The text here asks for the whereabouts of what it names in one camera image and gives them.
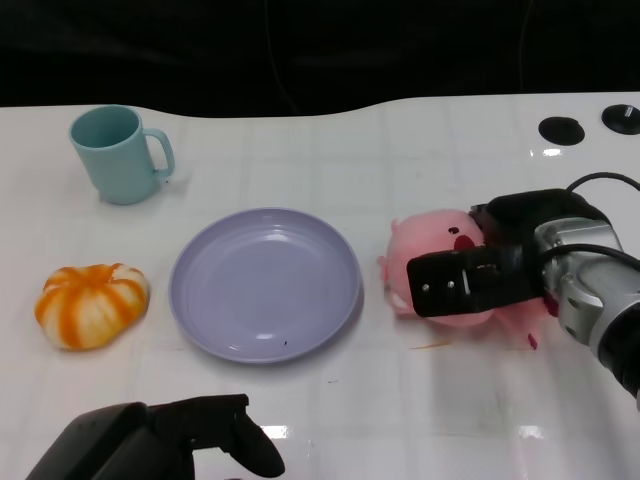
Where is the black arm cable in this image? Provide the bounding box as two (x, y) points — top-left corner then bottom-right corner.
(542, 171), (640, 274)

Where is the pink plush doll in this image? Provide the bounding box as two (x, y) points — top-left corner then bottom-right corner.
(377, 209), (561, 351)

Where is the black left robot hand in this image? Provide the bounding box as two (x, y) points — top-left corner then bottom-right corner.
(24, 393), (286, 480)

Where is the orange white pumpkin toy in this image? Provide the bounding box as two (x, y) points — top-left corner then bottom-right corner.
(34, 262), (151, 351)

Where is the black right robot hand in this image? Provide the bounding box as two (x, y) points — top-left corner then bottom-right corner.
(406, 189), (604, 320)

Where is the teal plastic mug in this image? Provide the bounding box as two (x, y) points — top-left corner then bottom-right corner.
(68, 104), (175, 206)

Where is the black round table grommet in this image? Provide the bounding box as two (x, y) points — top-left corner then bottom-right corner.
(537, 116), (586, 146)

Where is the thin dark hanging cable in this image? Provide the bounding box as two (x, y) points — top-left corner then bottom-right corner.
(517, 0), (531, 94)
(264, 19), (299, 116)

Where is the black grommet with screw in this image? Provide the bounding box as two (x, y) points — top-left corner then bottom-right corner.
(600, 103), (640, 134)

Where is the purple plate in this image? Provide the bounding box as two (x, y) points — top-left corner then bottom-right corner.
(168, 207), (362, 365)

